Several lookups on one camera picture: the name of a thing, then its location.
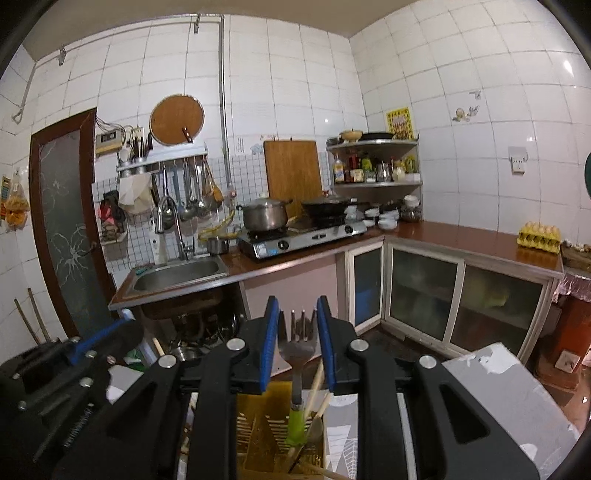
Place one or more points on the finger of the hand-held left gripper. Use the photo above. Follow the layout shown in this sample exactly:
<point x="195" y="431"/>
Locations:
<point x="99" y="339"/>

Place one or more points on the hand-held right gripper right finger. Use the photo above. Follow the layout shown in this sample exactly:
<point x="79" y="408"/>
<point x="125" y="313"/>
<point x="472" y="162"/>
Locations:
<point x="327" y="350"/>

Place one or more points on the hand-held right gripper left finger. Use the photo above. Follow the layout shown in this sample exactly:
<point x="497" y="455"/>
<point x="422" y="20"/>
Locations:
<point x="270" y="350"/>

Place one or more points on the wooden chopstick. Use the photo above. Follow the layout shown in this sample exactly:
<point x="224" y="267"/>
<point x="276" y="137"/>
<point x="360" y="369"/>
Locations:
<point x="314" y="387"/>
<point x="323" y="471"/>
<point x="324" y="404"/>

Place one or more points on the yellow perforated utensil holder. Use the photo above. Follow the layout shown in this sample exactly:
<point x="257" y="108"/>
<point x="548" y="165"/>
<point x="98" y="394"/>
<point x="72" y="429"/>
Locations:
<point x="258" y="429"/>

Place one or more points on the metal spoon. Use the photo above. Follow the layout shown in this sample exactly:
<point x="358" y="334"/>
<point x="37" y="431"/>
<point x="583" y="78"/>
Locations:
<point x="314" y="434"/>

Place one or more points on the row of hanging kitchen utensils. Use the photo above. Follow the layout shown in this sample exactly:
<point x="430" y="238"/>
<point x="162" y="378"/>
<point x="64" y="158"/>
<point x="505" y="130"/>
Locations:
<point x="189" y="194"/>

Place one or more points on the bamboo sticks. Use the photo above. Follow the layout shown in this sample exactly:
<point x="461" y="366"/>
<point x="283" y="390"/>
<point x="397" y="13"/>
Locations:
<point x="34" y="314"/>

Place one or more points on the stack of steel pots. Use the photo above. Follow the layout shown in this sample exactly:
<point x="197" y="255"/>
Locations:
<point x="203" y="332"/>

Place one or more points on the steel sink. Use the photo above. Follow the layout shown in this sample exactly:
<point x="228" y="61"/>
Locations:
<point x="178" y="272"/>

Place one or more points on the white soap bottle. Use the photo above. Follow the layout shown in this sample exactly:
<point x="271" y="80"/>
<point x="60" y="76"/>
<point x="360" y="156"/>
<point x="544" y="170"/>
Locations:
<point x="159" y="249"/>

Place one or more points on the steel gas stove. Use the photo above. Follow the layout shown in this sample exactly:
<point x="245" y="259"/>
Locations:
<point x="300" y="240"/>

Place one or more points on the small steel saucepan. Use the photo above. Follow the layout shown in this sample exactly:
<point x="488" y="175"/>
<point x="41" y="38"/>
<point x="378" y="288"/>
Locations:
<point x="218" y="246"/>

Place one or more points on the brown frosted glass door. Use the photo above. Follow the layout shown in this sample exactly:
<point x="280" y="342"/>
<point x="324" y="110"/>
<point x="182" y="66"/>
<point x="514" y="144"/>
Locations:
<point x="64" y="221"/>

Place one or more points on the red and black glove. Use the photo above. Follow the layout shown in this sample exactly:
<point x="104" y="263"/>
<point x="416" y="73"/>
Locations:
<point x="111" y="212"/>

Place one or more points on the steel cooking pot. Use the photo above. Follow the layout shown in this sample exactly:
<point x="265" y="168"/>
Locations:
<point x="263" y="217"/>

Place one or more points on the steel faucet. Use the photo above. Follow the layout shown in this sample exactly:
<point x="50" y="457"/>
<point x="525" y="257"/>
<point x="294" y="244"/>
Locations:
<point x="159" y="219"/>

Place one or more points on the group of white bowls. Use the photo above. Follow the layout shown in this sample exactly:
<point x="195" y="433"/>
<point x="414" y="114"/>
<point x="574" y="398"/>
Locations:
<point x="385" y="221"/>

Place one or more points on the black wok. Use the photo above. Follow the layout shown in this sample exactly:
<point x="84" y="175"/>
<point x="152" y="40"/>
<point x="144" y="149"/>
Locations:
<point x="325" y="207"/>

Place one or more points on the white cloth bag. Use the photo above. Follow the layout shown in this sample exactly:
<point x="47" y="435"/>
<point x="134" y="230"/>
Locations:
<point x="134" y="194"/>

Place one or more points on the hanging orange snack bag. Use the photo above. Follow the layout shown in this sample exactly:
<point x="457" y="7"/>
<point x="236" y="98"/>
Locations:
<point x="16" y="203"/>

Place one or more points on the glass jar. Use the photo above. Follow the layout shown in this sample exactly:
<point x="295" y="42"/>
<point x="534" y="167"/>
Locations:
<point x="411" y="211"/>

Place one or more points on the brown kitchen counter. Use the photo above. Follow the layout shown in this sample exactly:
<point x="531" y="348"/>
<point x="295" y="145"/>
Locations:
<point x="461" y="235"/>

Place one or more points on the row of condiment bottles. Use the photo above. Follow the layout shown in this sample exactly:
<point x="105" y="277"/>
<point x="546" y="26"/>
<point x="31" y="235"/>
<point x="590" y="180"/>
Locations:
<point x="355" y="173"/>

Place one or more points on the grey printed tablecloth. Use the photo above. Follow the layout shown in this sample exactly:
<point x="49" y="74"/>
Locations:
<point x="498" y="406"/>

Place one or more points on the rectangular wooden cutting board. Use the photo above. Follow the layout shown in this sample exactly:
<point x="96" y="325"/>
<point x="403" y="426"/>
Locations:
<point x="291" y="170"/>

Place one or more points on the white electric box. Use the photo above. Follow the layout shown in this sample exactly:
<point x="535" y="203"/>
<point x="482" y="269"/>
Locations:
<point x="108" y="138"/>

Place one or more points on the steel corner shelf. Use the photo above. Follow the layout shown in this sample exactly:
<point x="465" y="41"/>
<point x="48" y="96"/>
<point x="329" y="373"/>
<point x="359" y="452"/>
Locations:
<point x="374" y="144"/>

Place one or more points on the beige bowl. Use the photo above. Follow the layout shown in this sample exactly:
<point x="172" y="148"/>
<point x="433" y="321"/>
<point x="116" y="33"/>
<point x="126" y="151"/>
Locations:
<point x="351" y="135"/>

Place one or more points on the black pan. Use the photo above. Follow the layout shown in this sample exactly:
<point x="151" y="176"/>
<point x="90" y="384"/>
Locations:
<point x="376" y="135"/>

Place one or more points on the round wooden board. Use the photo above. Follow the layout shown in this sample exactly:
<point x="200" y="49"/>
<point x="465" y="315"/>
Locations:
<point x="173" y="117"/>

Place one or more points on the yellow egg carton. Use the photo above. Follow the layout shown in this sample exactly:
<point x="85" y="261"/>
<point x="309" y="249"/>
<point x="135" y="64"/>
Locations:
<point x="538" y="237"/>

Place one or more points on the red wooden cabinet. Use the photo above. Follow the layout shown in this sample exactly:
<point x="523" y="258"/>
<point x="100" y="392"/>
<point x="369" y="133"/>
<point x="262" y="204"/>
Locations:
<point x="572" y="332"/>

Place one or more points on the pink lace table cover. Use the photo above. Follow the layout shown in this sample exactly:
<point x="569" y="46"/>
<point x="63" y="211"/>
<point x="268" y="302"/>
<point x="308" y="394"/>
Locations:
<point x="572" y="284"/>

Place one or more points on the brown wicker basket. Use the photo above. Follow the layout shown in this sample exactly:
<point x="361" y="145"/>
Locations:
<point x="577" y="256"/>

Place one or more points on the green round board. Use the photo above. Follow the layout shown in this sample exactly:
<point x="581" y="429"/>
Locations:
<point x="588" y="175"/>

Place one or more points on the steel wall utensil rack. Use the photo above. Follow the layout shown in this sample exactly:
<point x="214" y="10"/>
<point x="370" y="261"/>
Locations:
<point x="161" y="160"/>

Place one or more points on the yellow wall poster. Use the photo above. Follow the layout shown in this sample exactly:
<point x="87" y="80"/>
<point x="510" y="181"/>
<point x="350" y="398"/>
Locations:
<point x="398" y="123"/>

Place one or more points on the grey wall pipe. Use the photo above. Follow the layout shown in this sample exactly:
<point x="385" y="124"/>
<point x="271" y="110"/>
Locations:
<point x="224" y="92"/>

